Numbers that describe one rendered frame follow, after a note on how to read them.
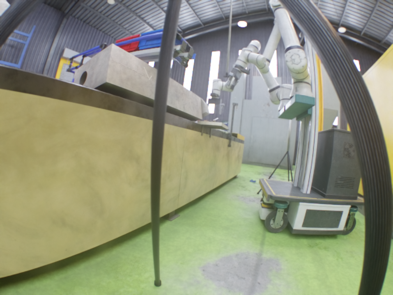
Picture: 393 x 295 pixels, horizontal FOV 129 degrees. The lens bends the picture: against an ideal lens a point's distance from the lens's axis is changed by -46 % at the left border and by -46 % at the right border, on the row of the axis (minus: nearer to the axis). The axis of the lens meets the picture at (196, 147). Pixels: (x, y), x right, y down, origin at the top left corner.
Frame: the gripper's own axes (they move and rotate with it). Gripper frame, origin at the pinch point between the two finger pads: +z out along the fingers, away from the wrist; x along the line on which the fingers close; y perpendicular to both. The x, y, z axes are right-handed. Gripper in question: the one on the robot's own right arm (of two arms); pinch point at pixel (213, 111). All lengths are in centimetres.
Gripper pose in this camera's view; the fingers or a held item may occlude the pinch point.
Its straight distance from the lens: 171.0
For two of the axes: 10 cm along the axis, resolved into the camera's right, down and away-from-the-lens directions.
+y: 4.4, 0.3, 9.0
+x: -8.9, -1.2, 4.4
